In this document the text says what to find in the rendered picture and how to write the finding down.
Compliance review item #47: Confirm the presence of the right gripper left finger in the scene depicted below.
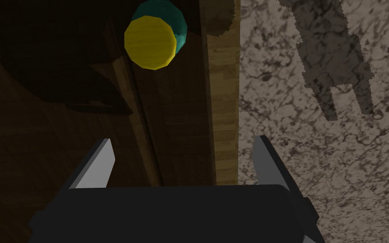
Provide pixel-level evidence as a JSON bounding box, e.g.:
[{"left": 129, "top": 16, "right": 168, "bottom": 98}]
[{"left": 68, "top": 138, "right": 116, "bottom": 189}]

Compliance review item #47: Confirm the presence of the yellow and teal door knob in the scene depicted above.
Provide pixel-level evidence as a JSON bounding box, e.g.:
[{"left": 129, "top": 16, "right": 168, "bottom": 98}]
[{"left": 124, "top": 0, "right": 188, "bottom": 71}]

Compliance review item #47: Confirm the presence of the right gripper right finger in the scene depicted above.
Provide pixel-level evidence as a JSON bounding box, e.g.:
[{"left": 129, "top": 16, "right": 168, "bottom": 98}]
[{"left": 251, "top": 135, "right": 300, "bottom": 198}]

